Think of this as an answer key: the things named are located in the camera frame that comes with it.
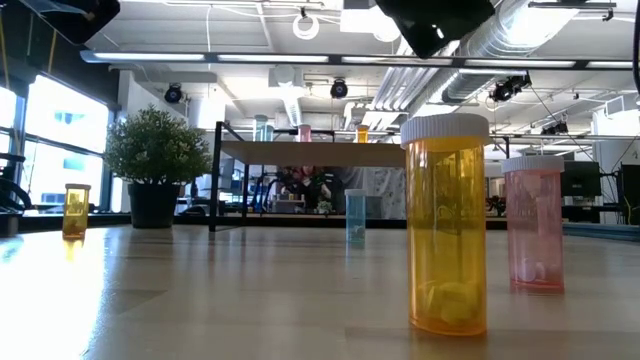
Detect person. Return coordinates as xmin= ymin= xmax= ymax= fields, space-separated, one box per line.
xmin=274 ymin=165 xmax=335 ymax=214

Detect small yellow bottle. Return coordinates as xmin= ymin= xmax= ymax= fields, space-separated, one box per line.
xmin=61 ymin=182 xmax=92 ymax=240

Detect white patterned board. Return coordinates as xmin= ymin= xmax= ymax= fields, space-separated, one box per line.
xmin=343 ymin=166 xmax=407 ymax=220

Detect window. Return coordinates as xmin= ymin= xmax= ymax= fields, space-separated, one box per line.
xmin=22 ymin=73 xmax=112 ymax=214

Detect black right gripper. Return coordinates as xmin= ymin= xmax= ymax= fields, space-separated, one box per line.
xmin=373 ymin=0 xmax=497 ymax=60

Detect black overhead light bar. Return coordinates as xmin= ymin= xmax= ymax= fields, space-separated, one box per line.
xmin=78 ymin=48 xmax=640 ymax=71

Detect wooden shelf black metal frame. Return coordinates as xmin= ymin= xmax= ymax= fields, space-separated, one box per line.
xmin=208 ymin=120 xmax=512 ymax=234

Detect white ring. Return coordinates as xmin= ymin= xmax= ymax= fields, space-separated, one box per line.
xmin=292 ymin=12 xmax=321 ymax=42

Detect black monitor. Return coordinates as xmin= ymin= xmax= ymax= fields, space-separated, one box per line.
xmin=559 ymin=160 xmax=603 ymax=199
xmin=618 ymin=163 xmax=640 ymax=226

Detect white ceiling pipes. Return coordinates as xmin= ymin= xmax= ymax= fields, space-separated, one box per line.
xmin=372 ymin=22 xmax=464 ymax=114

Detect silver ventilation duct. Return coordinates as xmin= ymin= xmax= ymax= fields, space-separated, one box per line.
xmin=407 ymin=0 xmax=581 ymax=119

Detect green potted plant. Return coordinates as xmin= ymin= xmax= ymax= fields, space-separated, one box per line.
xmin=103 ymin=103 xmax=214 ymax=230

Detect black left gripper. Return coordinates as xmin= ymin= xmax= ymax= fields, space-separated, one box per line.
xmin=18 ymin=0 xmax=122 ymax=47

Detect black ceiling spot lamp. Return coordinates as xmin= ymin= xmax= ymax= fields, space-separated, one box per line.
xmin=329 ymin=77 xmax=350 ymax=100
xmin=539 ymin=119 xmax=571 ymax=137
xmin=163 ymin=82 xmax=185 ymax=105
xmin=488 ymin=72 xmax=534 ymax=104

